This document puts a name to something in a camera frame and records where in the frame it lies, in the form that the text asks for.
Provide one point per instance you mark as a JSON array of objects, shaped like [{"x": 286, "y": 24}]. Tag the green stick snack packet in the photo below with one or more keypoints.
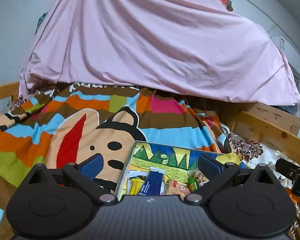
[{"x": 192, "y": 184}]

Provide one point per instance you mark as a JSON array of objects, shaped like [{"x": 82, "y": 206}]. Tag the yellow snack packet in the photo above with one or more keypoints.
[{"x": 136, "y": 185}]

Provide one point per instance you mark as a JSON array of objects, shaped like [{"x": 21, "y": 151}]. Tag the mixed nut bar packet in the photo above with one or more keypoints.
[{"x": 200, "y": 178}]

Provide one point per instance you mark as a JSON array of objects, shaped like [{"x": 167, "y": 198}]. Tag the white wall air conditioner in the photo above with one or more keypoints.
[{"x": 291, "y": 54}]

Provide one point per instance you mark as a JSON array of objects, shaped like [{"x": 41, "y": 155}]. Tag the floral satin quilt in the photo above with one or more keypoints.
[{"x": 250, "y": 153}]

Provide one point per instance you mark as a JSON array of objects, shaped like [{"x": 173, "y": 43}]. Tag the clear rice cracker packet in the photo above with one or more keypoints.
[{"x": 176, "y": 188}]

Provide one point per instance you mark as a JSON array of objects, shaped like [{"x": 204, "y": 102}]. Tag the pink draped sheet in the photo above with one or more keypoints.
[{"x": 189, "y": 47}]

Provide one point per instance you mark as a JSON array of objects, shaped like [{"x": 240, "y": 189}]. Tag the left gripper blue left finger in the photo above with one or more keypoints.
[{"x": 92, "y": 166}]

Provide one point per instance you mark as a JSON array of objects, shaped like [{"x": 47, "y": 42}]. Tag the blue snack stick packet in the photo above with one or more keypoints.
[{"x": 153, "y": 182}]

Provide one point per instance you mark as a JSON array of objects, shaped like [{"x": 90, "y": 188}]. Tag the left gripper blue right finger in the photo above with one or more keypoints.
[{"x": 209, "y": 167}]

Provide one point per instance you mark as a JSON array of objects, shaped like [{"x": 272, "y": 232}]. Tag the illustrated cardboard snack box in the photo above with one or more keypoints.
[{"x": 162, "y": 167}]

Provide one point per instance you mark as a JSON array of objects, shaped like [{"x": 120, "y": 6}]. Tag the colourful cartoon monkey blanket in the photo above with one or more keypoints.
[{"x": 60, "y": 126}]

